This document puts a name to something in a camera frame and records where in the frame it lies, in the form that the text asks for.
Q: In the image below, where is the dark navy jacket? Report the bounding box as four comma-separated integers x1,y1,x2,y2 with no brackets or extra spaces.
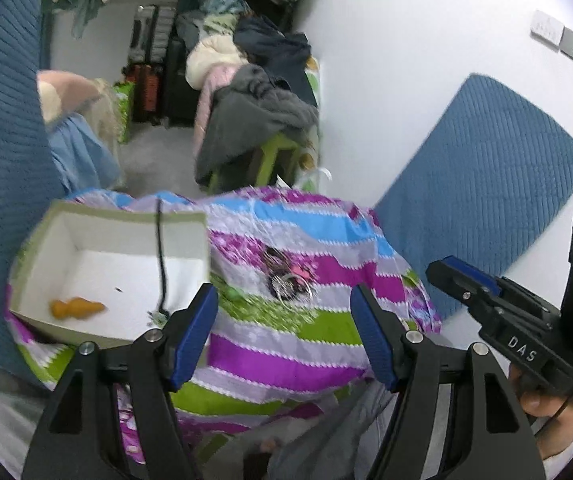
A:
233,15,318,107

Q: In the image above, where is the cream pillow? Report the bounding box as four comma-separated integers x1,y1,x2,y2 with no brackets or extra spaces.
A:
36,70,113,127

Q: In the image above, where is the person's right hand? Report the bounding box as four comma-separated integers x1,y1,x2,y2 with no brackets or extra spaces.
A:
509,362,573,461

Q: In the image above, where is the black cord necklace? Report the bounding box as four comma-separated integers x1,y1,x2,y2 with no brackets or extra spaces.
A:
153,199,170,314

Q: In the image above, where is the green bag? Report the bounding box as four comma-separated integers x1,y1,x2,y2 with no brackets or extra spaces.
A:
112,82,135,144

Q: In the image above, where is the blue quilted cushion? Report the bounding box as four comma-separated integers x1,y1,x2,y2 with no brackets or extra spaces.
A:
374,74,573,322

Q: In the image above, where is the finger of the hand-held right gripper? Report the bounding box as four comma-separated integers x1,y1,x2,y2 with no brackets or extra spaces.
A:
443,255,506,306
425,259,487,322

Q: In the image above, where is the white plastic bag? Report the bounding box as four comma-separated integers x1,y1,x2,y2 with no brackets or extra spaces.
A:
275,165,333,192

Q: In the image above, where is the silver ball chain necklace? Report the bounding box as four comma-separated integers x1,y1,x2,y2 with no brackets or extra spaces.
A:
271,275,315,303

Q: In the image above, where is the cream plush garment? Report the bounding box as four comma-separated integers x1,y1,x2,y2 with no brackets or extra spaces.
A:
185,35,250,89

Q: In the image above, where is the light blue cloth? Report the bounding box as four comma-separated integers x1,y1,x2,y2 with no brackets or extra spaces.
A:
49,112,123,194

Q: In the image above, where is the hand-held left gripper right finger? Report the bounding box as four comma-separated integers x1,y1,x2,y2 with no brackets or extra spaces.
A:
349,284,547,480

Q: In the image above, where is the black suitcase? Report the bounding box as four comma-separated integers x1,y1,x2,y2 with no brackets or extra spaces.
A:
160,35,203,127

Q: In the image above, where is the grey garment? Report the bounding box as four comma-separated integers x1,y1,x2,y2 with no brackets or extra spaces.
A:
195,64,320,186

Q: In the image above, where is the pink garment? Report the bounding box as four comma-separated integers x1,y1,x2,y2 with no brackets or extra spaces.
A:
192,65,247,157

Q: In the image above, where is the white cardboard box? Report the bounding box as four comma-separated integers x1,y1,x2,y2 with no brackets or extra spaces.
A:
7,199,212,350

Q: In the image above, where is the green stool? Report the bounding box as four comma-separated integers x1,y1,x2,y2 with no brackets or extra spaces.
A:
210,132,308,192

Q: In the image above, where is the striped colourful blanket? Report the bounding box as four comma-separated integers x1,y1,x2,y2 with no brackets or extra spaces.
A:
6,186,442,466

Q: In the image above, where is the blue quilted sofa cover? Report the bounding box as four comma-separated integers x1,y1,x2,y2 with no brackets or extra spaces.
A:
0,0,70,376

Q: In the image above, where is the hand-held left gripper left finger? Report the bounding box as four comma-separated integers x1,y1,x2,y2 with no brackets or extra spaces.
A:
21,282,220,480

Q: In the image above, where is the orange gourd pendant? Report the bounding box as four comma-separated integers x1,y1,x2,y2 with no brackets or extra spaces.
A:
49,298,106,319

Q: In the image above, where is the red suitcase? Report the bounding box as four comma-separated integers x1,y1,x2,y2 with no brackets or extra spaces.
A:
127,62,163,124

